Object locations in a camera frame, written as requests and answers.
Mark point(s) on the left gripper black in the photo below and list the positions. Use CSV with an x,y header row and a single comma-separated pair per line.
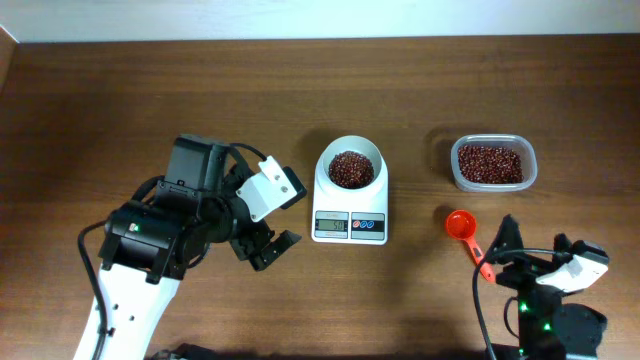
x,y
246,249

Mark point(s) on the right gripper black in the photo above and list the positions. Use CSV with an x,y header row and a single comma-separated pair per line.
x,y
527,270

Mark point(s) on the orange measuring scoop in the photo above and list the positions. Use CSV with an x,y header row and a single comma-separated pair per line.
x,y
461,225

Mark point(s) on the red adzuki beans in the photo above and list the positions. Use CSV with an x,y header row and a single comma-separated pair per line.
x,y
490,165

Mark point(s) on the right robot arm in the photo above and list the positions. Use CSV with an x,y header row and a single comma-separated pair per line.
x,y
548,327

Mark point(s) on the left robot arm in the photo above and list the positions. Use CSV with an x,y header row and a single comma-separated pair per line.
x,y
137,257

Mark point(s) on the white digital kitchen scale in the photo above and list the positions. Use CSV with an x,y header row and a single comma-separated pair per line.
x,y
351,216

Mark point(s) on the clear plastic bean container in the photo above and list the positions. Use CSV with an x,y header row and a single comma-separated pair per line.
x,y
514,142

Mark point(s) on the red beans in bowl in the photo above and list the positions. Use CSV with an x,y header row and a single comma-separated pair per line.
x,y
351,170

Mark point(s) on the white round bowl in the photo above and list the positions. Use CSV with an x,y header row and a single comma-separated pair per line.
x,y
360,145

